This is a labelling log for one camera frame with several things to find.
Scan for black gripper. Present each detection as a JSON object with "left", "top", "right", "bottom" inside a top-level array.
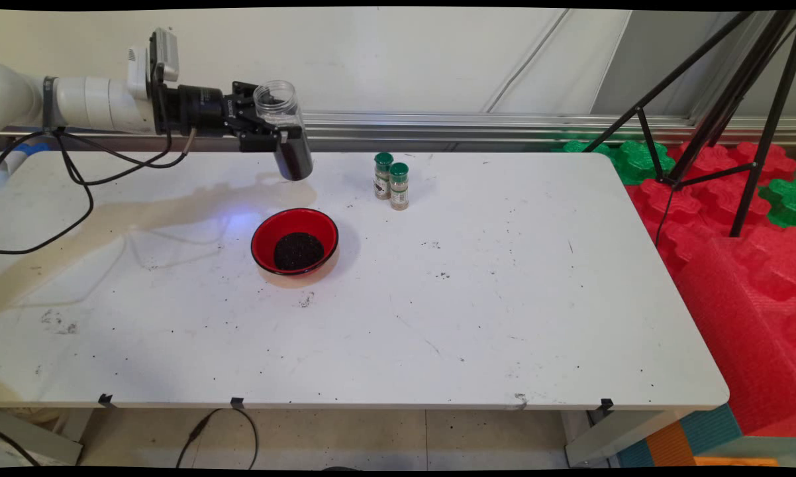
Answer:
[{"left": 150, "top": 81, "right": 289, "bottom": 155}]

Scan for clear plastic jar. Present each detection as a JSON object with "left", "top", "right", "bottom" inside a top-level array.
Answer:
[{"left": 252, "top": 80, "right": 314, "bottom": 182}]

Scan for red bowl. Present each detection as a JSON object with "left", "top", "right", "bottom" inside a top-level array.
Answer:
[{"left": 251, "top": 208, "right": 340, "bottom": 277}]

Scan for black seeds pile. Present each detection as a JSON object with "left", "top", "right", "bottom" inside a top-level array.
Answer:
[{"left": 274, "top": 232, "right": 325, "bottom": 271}]

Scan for green-capped dark spice bottle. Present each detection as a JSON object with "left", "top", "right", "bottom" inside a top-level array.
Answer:
[{"left": 373, "top": 152, "right": 395, "bottom": 201}]

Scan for green-capped light spice bottle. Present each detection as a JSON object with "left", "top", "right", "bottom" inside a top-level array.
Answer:
[{"left": 389, "top": 162, "right": 410, "bottom": 211}]

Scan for green foam block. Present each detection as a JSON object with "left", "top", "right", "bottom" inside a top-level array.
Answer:
[
  {"left": 552, "top": 138, "right": 612, "bottom": 157},
  {"left": 758, "top": 178, "right": 796, "bottom": 229},
  {"left": 609, "top": 140, "right": 676, "bottom": 187}
]

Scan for grey table leg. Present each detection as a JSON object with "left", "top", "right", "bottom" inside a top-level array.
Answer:
[
  {"left": 565, "top": 407, "right": 698, "bottom": 468},
  {"left": 0, "top": 409, "right": 85, "bottom": 466}
]

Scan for red foam floor blocks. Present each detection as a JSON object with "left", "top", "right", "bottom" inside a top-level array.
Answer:
[{"left": 626, "top": 141, "right": 796, "bottom": 239}]

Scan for black tripod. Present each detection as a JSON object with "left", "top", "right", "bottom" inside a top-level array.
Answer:
[{"left": 582, "top": 10, "right": 796, "bottom": 240}]

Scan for orange foam mat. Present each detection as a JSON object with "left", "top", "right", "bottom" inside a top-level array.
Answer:
[{"left": 646, "top": 421, "right": 780, "bottom": 468}]

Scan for teal foam mat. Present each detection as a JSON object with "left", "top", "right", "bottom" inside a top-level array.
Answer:
[{"left": 619, "top": 403, "right": 744, "bottom": 468}]

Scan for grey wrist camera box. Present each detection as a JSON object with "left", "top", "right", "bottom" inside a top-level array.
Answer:
[{"left": 126, "top": 28, "right": 180, "bottom": 100}]

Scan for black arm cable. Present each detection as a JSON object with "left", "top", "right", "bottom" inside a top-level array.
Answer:
[{"left": 0, "top": 126, "right": 197, "bottom": 256}]

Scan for black cable strap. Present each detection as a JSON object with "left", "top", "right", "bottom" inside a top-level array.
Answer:
[{"left": 42, "top": 76, "right": 60, "bottom": 132}]

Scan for aluminium rail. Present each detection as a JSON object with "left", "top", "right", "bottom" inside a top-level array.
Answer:
[{"left": 0, "top": 108, "right": 796, "bottom": 153}]

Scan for white wall cable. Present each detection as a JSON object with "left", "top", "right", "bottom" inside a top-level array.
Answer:
[{"left": 483, "top": 9, "right": 572, "bottom": 114}]

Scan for black floor cable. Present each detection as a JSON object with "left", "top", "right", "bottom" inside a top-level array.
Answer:
[{"left": 176, "top": 407, "right": 260, "bottom": 470}]

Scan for black base cable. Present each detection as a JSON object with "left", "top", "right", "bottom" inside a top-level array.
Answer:
[{"left": 0, "top": 427, "right": 42, "bottom": 467}]

